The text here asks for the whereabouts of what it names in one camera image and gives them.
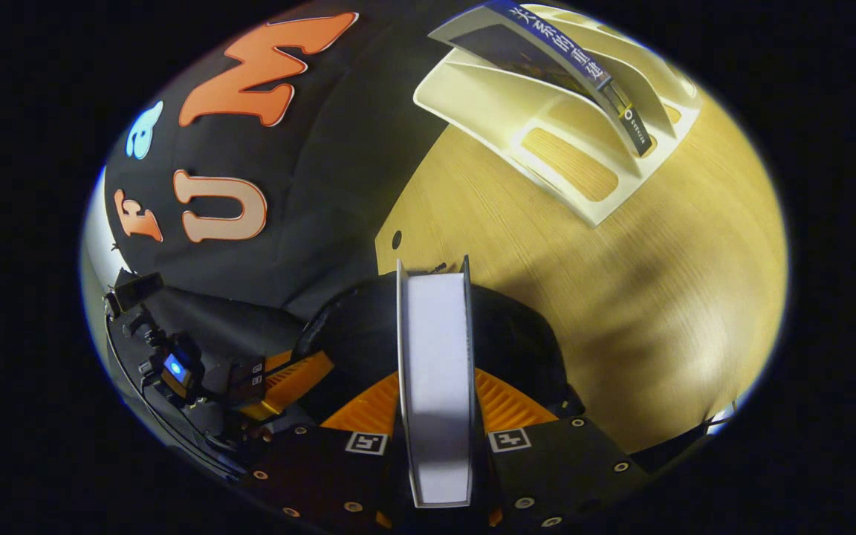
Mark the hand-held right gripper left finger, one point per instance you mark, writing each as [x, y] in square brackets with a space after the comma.
[324, 468]

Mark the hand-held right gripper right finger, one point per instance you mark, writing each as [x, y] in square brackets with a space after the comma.
[554, 468]

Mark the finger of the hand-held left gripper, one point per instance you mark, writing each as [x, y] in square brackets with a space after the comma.
[298, 368]
[272, 405]

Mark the white cover book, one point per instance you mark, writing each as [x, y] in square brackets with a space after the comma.
[435, 371]

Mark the black schoolbag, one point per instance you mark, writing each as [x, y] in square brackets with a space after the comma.
[517, 334]

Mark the white bookshelf rack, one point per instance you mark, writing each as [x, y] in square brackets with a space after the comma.
[502, 111]

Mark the blue cover book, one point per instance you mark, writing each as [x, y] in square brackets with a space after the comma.
[569, 63]

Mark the black backdrop cloth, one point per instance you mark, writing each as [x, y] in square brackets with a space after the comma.
[324, 163]

